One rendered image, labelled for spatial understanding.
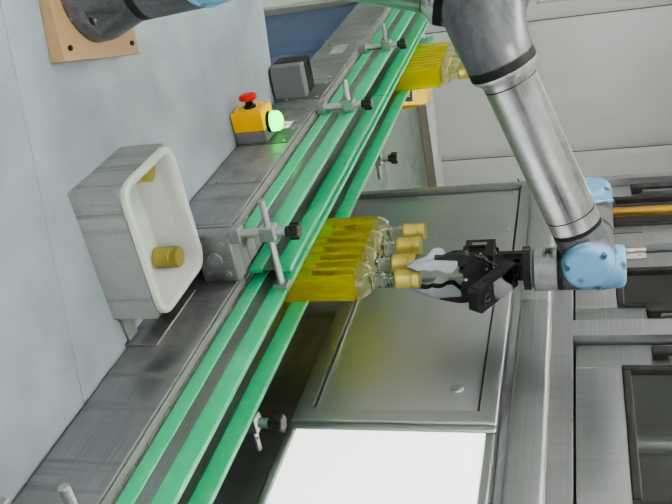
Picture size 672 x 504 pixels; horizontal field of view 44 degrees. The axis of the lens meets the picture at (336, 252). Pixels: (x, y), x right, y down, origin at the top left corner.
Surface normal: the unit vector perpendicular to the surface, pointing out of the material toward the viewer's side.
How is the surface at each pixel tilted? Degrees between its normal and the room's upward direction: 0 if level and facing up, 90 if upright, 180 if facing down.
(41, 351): 0
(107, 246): 90
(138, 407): 90
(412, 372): 90
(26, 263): 0
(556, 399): 90
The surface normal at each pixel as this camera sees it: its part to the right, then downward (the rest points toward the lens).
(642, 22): -0.24, 0.50
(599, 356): -0.18, -0.87
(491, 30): -0.14, 0.07
